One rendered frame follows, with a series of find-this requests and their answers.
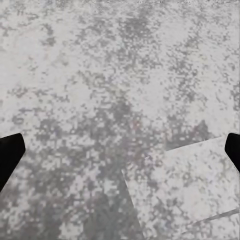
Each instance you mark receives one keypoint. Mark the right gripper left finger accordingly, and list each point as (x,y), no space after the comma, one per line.
(12,148)

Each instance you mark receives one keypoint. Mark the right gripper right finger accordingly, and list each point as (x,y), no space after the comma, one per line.
(232,148)

